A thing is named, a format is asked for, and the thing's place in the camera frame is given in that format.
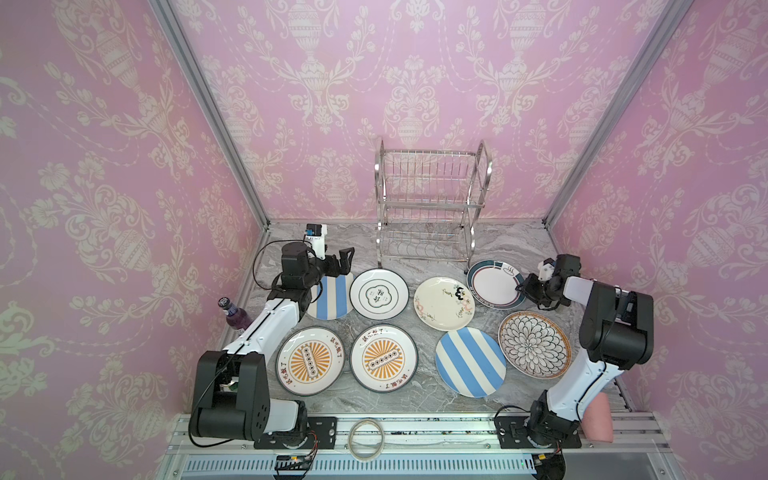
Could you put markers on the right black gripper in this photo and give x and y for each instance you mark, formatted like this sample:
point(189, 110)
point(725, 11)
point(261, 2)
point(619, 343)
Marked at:
point(534, 287)

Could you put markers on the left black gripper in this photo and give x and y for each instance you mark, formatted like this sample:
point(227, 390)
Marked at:
point(344, 265)

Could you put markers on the white plate teal red rim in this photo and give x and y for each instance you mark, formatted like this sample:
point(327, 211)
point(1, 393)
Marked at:
point(495, 284)

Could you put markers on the white plate green quatrefoil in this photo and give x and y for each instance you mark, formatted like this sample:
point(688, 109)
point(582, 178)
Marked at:
point(379, 294)

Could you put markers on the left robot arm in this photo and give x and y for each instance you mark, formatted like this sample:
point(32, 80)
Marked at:
point(231, 397)

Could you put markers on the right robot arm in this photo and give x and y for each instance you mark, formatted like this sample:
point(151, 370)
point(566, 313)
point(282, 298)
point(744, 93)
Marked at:
point(616, 333)

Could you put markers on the blue striped plate far left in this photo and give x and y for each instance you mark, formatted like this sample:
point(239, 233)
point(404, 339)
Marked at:
point(326, 308)

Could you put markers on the blue striped plate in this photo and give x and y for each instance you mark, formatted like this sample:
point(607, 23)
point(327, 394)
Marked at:
point(326, 308)
point(470, 362)

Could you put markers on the floral mandala patterned plate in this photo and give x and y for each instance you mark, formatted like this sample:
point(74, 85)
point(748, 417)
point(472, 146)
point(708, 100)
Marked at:
point(534, 345)

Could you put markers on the blue striped plate front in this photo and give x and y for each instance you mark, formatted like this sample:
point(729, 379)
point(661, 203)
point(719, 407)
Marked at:
point(470, 362)

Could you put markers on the orange sunburst plate left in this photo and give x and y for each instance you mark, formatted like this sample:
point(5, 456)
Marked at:
point(310, 361)

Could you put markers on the orange sunburst plate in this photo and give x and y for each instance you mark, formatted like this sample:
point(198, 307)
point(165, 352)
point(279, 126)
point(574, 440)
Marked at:
point(384, 358)
point(310, 361)

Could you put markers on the orange sunburst plate right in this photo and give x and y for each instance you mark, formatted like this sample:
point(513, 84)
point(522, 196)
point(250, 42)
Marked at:
point(384, 358)

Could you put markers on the purple bottle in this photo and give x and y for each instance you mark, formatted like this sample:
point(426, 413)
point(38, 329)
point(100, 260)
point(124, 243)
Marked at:
point(236, 317)

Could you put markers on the pink cup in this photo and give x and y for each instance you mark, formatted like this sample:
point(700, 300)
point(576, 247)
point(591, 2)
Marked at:
point(597, 421)

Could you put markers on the clear tape roll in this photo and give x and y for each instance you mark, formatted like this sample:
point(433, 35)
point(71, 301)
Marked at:
point(366, 440)

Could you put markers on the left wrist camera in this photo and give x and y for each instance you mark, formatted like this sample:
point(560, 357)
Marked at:
point(316, 235)

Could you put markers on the silver wire dish rack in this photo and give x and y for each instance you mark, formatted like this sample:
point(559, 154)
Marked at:
point(429, 201)

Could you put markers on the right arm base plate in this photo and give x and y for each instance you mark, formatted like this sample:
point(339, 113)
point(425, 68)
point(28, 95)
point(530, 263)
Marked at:
point(519, 432)

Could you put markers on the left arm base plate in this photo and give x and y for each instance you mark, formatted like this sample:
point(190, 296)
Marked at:
point(317, 432)

